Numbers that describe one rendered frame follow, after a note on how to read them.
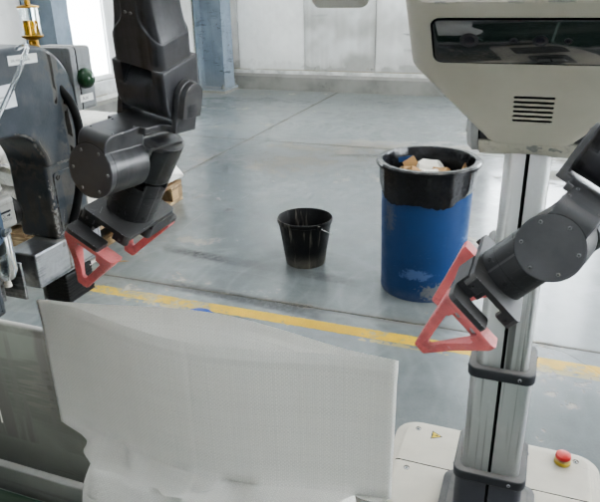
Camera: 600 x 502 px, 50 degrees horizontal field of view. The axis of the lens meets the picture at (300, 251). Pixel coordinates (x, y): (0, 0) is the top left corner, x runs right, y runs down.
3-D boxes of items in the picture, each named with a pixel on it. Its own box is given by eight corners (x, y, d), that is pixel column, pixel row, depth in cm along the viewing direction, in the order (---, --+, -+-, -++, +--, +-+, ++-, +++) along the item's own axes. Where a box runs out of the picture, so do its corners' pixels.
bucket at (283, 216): (339, 254, 357) (340, 210, 347) (322, 275, 331) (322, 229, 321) (290, 248, 367) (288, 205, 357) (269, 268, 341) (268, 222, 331)
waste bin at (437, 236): (475, 270, 334) (487, 148, 308) (463, 315, 289) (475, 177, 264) (386, 259, 349) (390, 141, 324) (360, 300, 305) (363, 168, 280)
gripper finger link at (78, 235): (48, 276, 75) (68, 216, 70) (86, 252, 81) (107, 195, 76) (94, 309, 75) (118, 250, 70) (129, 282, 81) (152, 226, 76)
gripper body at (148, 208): (77, 219, 73) (95, 167, 69) (129, 191, 81) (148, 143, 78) (123, 251, 72) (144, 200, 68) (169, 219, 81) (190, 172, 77)
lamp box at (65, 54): (97, 106, 98) (89, 44, 94) (78, 112, 94) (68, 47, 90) (58, 104, 100) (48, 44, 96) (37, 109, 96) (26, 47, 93)
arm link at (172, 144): (197, 137, 72) (159, 110, 73) (158, 149, 66) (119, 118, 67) (176, 186, 75) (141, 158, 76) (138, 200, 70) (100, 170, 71)
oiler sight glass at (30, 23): (46, 34, 88) (41, 7, 86) (33, 36, 85) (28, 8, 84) (31, 34, 88) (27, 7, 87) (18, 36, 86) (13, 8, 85)
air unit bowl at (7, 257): (25, 275, 80) (15, 229, 78) (7, 285, 78) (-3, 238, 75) (6, 272, 81) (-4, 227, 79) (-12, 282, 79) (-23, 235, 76)
